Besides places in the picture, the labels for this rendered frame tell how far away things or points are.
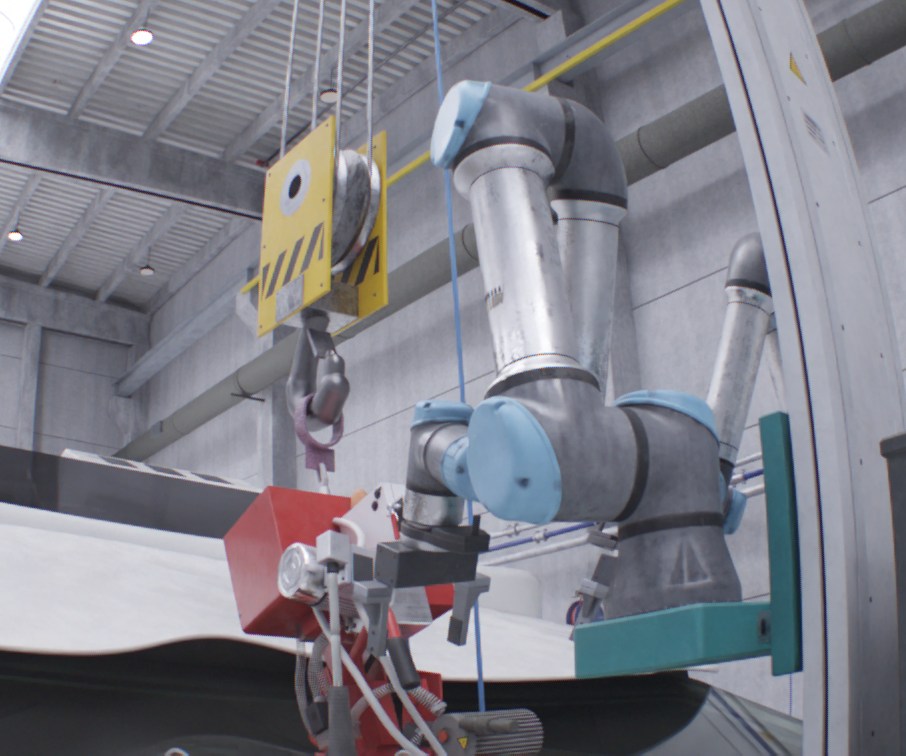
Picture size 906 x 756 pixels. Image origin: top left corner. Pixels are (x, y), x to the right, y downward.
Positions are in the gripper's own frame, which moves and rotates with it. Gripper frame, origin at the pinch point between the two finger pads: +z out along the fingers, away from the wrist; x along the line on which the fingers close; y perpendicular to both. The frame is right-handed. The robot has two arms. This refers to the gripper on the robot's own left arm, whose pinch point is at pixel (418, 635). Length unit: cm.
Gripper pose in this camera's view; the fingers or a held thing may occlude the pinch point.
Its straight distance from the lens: 137.6
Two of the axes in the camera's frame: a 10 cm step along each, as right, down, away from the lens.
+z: -1.1, 9.9, 0.7
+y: -6.1, -1.2, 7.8
